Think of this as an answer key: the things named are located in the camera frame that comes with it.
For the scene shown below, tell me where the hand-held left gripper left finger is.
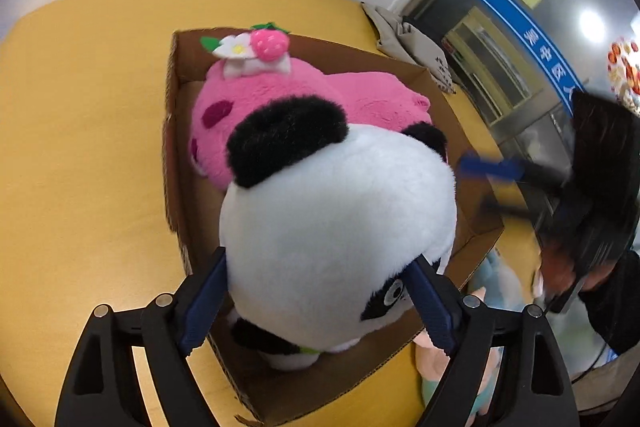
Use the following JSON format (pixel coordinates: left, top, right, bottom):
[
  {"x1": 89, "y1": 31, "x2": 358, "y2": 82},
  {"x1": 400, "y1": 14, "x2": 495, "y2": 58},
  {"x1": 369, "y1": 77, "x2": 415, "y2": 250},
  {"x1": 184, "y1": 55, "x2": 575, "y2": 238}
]
[{"x1": 55, "y1": 247, "x2": 228, "y2": 427}]

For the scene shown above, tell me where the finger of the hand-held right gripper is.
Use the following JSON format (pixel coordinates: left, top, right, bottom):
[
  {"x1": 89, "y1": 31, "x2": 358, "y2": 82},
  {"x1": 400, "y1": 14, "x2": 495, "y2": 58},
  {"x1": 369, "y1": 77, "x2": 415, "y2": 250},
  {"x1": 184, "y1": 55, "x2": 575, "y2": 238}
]
[
  {"x1": 480, "y1": 199, "x2": 548, "y2": 223},
  {"x1": 460, "y1": 156, "x2": 573, "y2": 188}
]

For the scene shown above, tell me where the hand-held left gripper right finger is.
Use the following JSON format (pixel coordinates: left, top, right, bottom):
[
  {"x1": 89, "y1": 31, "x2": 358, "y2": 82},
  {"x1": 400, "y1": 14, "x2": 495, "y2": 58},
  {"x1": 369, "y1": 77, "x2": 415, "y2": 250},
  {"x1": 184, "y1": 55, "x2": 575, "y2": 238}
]
[{"x1": 405, "y1": 258, "x2": 583, "y2": 427}]

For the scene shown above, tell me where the pink pig plush toy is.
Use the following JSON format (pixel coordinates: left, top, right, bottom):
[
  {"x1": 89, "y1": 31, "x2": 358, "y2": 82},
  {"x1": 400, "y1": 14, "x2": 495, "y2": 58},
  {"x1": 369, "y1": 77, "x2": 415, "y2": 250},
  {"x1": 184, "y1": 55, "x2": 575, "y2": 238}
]
[{"x1": 414, "y1": 286, "x2": 502, "y2": 427}]

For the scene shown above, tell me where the light blue plush toy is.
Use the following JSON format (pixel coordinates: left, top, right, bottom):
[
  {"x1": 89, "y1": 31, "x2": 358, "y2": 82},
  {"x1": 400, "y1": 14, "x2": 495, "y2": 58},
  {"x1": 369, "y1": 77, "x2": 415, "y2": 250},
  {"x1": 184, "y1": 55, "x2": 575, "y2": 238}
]
[{"x1": 470, "y1": 251, "x2": 532, "y2": 308}]

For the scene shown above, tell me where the brown cardboard box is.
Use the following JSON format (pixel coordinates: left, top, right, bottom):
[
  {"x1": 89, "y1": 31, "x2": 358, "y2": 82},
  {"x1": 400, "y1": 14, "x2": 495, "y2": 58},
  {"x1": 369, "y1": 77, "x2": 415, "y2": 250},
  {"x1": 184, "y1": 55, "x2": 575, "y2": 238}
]
[{"x1": 162, "y1": 27, "x2": 505, "y2": 427}]

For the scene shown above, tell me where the panda plush toy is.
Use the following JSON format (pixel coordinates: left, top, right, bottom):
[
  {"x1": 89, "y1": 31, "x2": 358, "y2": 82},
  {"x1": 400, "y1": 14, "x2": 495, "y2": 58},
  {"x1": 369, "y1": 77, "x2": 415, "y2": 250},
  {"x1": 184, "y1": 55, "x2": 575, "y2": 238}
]
[{"x1": 220, "y1": 96, "x2": 458, "y2": 370}]

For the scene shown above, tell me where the person's right forearm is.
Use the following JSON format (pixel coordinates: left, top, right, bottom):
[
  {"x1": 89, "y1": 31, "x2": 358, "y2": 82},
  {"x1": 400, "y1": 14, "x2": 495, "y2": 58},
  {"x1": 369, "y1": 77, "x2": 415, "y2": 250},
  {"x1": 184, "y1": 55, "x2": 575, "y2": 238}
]
[{"x1": 575, "y1": 252, "x2": 640, "y2": 358}]

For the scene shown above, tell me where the person's right hand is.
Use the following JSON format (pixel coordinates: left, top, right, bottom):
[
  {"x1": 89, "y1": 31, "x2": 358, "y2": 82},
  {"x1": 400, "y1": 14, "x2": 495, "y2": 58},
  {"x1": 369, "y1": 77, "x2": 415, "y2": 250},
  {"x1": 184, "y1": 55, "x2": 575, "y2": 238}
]
[{"x1": 542, "y1": 243, "x2": 582, "y2": 292}]

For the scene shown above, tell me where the metal framed glass door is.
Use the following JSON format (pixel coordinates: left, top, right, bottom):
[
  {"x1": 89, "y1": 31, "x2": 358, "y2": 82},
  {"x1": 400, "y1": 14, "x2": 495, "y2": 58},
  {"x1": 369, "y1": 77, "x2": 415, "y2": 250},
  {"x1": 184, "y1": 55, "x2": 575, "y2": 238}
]
[{"x1": 400, "y1": 0, "x2": 640, "y2": 258}]

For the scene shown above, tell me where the red window decoration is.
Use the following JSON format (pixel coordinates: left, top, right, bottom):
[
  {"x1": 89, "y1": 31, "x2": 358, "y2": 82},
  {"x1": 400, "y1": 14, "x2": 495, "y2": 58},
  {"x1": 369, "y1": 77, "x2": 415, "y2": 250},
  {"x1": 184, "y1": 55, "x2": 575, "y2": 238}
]
[{"x1": 606, "y1": 37, "x2": 640, "y2": 110}]

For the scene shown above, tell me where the blue door banner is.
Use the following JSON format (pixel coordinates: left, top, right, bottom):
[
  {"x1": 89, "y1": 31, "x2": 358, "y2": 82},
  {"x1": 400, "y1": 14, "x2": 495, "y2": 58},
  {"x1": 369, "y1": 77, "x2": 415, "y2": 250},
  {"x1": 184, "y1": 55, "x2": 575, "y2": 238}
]
[{"x1": 450, "y1": 0, "x2": 587, "y2": 110}]

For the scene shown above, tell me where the grey canvas bag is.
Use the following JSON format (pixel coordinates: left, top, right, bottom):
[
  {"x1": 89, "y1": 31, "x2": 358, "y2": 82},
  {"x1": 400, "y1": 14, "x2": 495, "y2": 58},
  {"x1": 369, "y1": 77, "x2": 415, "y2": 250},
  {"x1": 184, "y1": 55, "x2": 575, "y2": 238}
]
[{"x1": 362, "y1": 2, "x2": 458, "y2": 95}]

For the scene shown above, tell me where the wooden desk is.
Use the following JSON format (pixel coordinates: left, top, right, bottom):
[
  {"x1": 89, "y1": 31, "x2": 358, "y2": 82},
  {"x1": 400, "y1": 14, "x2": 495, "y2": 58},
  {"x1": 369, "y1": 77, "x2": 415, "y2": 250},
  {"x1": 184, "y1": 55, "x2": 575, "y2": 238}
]
[{"x1": 0, "y1": 0, "x2": 506, "y2": 427}]

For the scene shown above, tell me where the pink bear plush toy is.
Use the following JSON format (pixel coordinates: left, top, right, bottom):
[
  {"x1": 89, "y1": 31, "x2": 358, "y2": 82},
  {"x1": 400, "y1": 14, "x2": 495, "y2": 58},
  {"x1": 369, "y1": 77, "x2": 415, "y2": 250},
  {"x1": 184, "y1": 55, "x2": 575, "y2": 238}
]
[{"x1": 187, "y1": 23, "x2": 432, "y2": 190}]

